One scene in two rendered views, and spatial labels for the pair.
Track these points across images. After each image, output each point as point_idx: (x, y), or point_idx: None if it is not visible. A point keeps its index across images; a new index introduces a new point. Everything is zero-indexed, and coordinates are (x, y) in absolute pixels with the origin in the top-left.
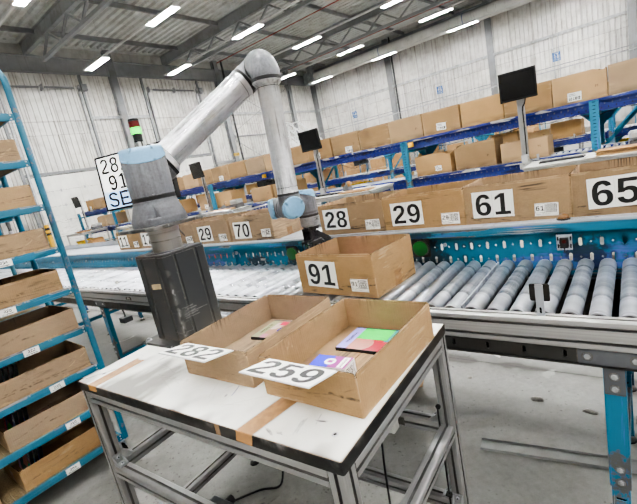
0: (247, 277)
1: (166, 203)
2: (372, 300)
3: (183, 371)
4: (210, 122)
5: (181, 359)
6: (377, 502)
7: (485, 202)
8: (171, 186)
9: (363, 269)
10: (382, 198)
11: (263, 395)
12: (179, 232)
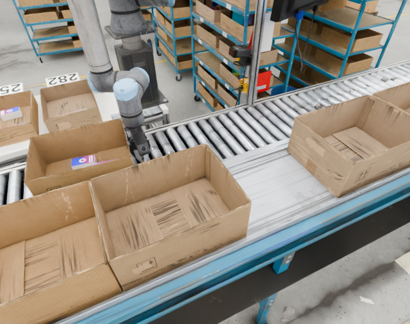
0: (241, 137)
1: (111, 16)
2: (8, 128)
3: (95, 92)
4: None
5: (109, 92)
6: None
7: None
8: (112, 6)
9: (46, 144)
10: (85, 180)
11: (38, 103)
12: (125, 40)
